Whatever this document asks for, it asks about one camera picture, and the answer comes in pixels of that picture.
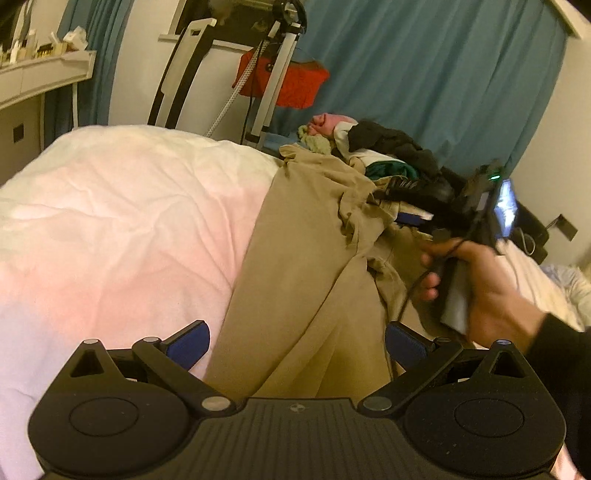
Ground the pile of mixed clothes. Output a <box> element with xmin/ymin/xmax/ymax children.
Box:
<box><xmin>295</xmin><ymin>113</ymin><xmax>455</xmax><ymax>206</ymax></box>

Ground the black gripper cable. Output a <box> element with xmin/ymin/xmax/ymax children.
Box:
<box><xmin>398</xmin><ymin>237</ymin><xmax>465</xmax><ymax>326</ymax></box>

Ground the garment steamer stand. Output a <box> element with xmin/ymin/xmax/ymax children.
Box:
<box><xmin>203</xmin><ymin>0</ymin><xmax>309</xmax><ymax>149</ymax></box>

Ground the dark window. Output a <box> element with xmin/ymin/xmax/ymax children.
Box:
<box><xmin>168</xmin><ymin>0</ymin><xmax>278</xmax><ymax>44</ymax></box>

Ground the person's right hand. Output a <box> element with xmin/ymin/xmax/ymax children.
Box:
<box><xmin>420</xmin><ymin>239</ymin><xmax>550</xmax><ymax>348</ymax></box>

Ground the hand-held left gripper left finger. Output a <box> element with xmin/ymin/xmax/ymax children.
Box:
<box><xmin>67</xmin><ymin>320</ymin><xmax>236</xmax><ymax>418</ymax></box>

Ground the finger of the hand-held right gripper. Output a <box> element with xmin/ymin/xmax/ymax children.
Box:
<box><xmin>384</xmin><ymin>176</ymin><xmax>455</xmax><ymax>214</ymax></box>
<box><xmin>394</xmin><ymin>210</ymin><xmax>437</xmax><ymax>228</ymax></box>

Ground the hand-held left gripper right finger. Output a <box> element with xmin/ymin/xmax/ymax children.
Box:
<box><xmin>358</xmin><ymin>320</ymin><xmax>526</xmax><ymax>416</ymax></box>

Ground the wide blue curtain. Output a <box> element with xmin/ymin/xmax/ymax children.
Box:
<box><xmin>268</xmin><ymin>0</ymin><xmax>568</xmax><ymax>197</ymax></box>

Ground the white dressing table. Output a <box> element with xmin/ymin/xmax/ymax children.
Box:
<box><xmin>0</xmin><ymin>48</ymin><xmax>98</xmax><ymax>112</ymax></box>

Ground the narrow blue curtain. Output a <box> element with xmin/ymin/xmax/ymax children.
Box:
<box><xmin>44</xmin><ymin>0</ymin><xmax>127</xmax><ymax>137</ymax></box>

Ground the black armchair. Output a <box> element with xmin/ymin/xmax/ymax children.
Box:
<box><xmin>508</xmin><ymin>200</ymin><xmax>551</xmax><ymax>265</ymax></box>

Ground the group of cosmetic bottles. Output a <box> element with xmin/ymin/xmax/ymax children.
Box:
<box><xmin>0</xmin><ymin>16</ymin><xmax>63</xmax><ymax>65</ymax></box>

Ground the white tissue box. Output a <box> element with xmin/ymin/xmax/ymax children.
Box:
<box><xmin>62</xmin><ymin>27</ymin><xmax>89</xmax><ymax>52</ymax></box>

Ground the red hanging garment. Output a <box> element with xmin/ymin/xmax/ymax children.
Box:
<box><xmin>232</xmin><ymin>48</ymin><xmax>331</xmax><ymax>110</ymax></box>

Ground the tan printed garment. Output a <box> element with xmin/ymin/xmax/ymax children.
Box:
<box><xmin>203</xmin><ymin>143</ymin><xmax>474</xmax><ymax>403</ymax></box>

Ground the white pink duvet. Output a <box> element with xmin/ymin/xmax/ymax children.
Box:
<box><xmin>0</xmin><ymin>124</ymin><xmax>591</xmax><ymax>480</ymax></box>

